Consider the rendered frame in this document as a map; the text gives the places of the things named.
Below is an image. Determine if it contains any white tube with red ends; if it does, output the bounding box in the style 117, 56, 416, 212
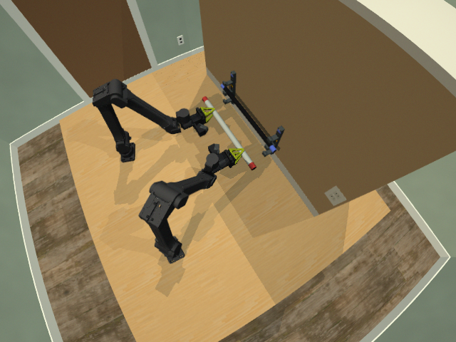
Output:
202, 96, 257, 170

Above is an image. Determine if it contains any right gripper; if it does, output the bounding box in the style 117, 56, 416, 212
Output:
219, 148, 244, 169

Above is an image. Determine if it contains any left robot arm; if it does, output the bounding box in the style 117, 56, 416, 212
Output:
92, 79, 209, 162

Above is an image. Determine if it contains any black metal bar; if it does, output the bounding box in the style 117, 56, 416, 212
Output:
221, 84, 277, 152

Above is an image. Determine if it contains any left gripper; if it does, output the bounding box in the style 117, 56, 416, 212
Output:
190, 107, 215, 125

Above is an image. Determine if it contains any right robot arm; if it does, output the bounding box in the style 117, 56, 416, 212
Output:
138, 144, 227, 264

